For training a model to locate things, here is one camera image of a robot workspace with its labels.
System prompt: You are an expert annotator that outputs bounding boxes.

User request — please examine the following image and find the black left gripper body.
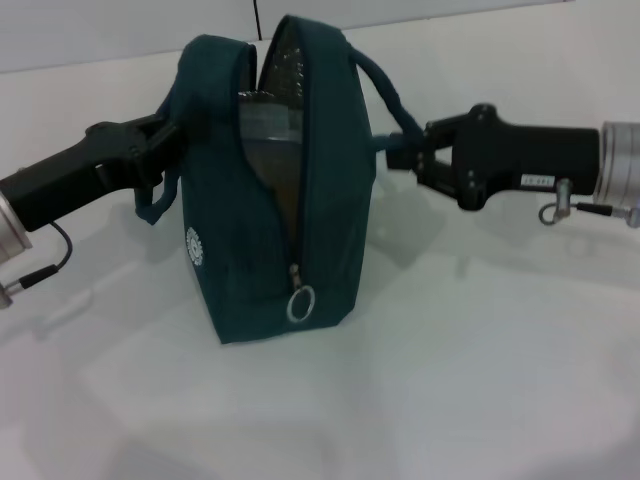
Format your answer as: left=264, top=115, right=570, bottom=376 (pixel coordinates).
left=0, top=121, right=169, bottom=233

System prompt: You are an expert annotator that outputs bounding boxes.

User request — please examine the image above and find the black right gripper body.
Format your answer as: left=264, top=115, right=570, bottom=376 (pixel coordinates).
left=447, top=103, right=602, bottom=212

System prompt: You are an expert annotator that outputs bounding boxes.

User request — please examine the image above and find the clear blue-rimmed plastic lunch box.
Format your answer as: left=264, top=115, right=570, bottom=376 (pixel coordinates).
left=236, top=90, right=307, bottom=211

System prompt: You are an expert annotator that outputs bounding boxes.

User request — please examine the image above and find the dark teal fabric lunch bag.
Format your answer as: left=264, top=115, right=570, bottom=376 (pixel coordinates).
left=133, top=14, right=427, bottom=346

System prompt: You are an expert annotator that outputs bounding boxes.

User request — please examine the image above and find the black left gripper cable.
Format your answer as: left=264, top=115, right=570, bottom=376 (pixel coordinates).
left=19, top=221, right=76, bottom=292

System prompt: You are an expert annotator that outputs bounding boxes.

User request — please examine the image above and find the silver metal key ring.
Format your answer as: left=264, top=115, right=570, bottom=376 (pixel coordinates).
left=285, top=285, right=317, bottom=324

